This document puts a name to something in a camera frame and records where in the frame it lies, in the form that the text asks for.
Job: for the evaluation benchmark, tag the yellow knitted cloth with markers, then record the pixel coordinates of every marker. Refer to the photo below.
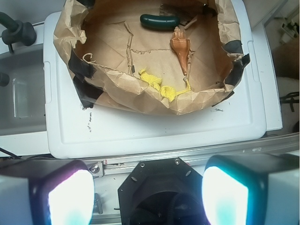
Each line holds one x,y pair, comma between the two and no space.
165,91

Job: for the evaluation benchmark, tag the black clamp knob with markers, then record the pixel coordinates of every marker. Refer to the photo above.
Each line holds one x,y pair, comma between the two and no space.
16,32

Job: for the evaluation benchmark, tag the dark green cucumber toy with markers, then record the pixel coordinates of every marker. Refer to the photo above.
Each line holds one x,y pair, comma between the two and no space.
159,22

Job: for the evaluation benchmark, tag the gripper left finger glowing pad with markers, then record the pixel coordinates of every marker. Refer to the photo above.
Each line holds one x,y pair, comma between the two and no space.
45,192

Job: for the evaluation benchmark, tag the small wooden stick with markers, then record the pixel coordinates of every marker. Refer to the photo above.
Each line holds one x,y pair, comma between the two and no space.
190,23

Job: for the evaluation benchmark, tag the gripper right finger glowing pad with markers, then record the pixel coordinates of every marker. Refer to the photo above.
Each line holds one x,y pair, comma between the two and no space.
258,189

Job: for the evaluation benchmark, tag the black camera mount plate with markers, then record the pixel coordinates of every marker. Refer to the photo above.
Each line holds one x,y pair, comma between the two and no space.
162,192

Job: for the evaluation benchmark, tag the crumpled brown paper liner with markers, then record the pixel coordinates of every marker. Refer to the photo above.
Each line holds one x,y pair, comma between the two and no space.
156,57

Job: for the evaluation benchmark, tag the white plastic bin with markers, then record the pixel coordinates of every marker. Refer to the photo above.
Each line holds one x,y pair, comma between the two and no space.
75,132

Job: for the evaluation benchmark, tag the orange conch shell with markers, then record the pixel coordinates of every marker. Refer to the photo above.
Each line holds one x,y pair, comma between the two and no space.
181,46

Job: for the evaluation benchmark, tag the clear plastic container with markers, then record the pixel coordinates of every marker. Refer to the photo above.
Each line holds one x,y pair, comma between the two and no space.
28,98

